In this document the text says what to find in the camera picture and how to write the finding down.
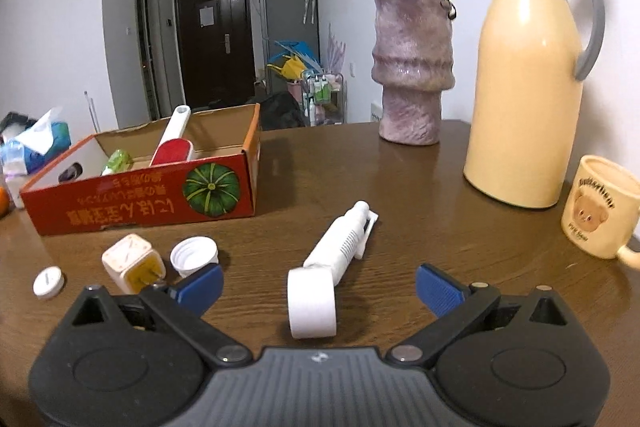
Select yellow thermos jug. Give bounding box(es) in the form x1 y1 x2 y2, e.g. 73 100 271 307
463 0 607 209

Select red cardboard box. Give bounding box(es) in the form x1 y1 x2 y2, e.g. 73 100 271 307
20 103 262 236

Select flat white cap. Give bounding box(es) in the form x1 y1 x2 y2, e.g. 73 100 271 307
33 266 66 299

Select pink fan decoration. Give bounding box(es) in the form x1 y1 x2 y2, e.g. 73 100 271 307
327 24 346 70

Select black device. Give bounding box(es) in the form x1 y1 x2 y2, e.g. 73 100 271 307
0 112 38 138

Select yellow bear mug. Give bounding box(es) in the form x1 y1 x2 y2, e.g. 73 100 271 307
561 154 640 269

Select grey refrigerator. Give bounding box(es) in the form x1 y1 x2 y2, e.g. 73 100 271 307
257 0 321 95

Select white plug adapter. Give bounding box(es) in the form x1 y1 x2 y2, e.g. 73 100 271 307
101 233 168 294

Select ribbed white cap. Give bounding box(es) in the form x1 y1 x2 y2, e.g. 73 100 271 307
170 237 221 278

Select white red lint brush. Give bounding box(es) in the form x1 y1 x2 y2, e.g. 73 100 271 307
149 105 196 166

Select blue and yellow bags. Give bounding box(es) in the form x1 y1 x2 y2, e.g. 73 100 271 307
267 39 321 80

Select side door frame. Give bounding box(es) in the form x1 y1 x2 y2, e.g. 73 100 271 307
135 0 161 122

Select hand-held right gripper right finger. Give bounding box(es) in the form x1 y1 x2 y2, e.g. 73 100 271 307
387 263 585 370

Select blue tissue pack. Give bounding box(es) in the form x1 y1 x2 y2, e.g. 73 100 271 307
0 107 72 175

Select dark wooden door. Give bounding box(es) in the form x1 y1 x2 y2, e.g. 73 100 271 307
173 0 256 108

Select black bag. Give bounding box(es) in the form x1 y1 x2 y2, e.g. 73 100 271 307
260 92 306 130

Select trolley cart with bottles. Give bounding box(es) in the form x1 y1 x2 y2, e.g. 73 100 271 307
300 69 347 128

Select white spray nozzle tube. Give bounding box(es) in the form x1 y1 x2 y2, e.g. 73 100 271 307
287 201 379 339

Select green clear bottle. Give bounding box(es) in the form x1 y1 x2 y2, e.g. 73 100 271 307
101 149 133 176

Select pink ceramic vase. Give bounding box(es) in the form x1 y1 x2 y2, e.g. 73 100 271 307
371 0 457 146

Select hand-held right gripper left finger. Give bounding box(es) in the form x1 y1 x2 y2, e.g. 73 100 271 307
55 262 253 370

